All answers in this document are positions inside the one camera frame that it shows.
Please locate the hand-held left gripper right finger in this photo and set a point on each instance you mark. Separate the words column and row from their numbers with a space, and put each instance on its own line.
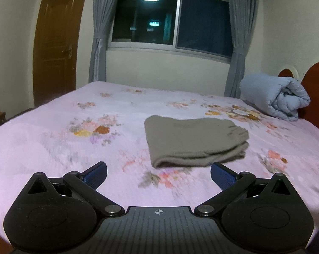
column 222, row 176

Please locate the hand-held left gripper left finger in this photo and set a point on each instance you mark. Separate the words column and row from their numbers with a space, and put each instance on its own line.
column 96, row 176

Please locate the grey pants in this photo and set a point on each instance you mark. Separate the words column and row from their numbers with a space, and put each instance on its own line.
column 191, row 140

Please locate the bed with pink floral sheet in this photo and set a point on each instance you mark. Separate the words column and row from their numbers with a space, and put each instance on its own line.
column 56, row 148

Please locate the rolled light blue quilt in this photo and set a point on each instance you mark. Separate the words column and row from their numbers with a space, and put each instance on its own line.
column 275, row 98

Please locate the red-brown wooden headboard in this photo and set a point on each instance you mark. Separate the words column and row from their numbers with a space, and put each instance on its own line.
column 318, row 90

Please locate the grey curtain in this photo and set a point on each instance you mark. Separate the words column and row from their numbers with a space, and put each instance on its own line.
column 240, row 31
column 98, row 31

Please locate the brown wooden door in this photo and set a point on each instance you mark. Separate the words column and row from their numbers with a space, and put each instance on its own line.
column 56, row 26

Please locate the window with white frame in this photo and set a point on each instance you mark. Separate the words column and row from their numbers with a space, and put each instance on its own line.
column 201, row 23

